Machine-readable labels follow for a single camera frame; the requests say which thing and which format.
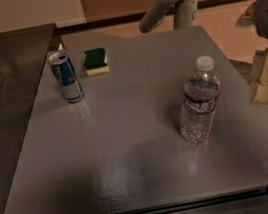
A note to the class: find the blue silver redbull can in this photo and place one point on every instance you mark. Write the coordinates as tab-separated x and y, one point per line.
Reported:
64	73

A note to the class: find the dark side counter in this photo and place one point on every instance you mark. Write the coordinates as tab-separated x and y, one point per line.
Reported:
22	58

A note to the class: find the clear plastic water bottle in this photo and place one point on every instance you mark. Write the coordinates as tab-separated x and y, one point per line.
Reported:
201	90

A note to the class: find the green yellow sponge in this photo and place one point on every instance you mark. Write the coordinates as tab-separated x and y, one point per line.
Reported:
96	61

